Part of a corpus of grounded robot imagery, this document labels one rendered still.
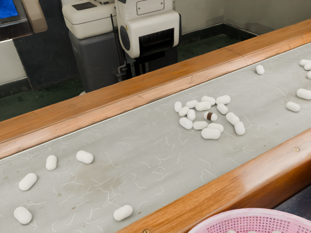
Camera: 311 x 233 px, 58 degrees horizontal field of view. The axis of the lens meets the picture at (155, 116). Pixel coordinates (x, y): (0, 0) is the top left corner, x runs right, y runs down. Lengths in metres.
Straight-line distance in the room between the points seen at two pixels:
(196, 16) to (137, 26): 1.98
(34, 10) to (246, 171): 0.39
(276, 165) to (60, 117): 0.47
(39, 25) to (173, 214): 0.31
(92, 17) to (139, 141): 0.88
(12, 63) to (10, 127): 1.91
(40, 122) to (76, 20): 0.75
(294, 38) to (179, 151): 0.62
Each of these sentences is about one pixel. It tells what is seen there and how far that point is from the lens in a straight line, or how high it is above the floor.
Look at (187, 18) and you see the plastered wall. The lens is 3.01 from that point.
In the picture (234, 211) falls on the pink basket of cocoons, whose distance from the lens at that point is 0.44.
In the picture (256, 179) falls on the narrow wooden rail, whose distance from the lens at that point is 0.49.
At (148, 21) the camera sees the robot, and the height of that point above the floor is 0.80.
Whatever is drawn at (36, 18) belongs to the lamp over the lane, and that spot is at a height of 1.05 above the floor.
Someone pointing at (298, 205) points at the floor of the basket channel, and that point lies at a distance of 0.59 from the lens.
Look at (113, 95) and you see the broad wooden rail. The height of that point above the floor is 0.76.
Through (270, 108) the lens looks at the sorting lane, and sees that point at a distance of 0.70.
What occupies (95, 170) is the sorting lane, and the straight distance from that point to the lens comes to 0.56.
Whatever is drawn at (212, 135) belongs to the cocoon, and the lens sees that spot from 0.58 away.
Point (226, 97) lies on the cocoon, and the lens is 0.69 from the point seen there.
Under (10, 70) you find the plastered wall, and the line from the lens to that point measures 2.62.
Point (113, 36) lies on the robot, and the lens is 1.43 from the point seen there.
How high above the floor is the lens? 1.12
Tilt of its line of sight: 35 degrees down
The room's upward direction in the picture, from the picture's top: 6 degrees counter-clockwise
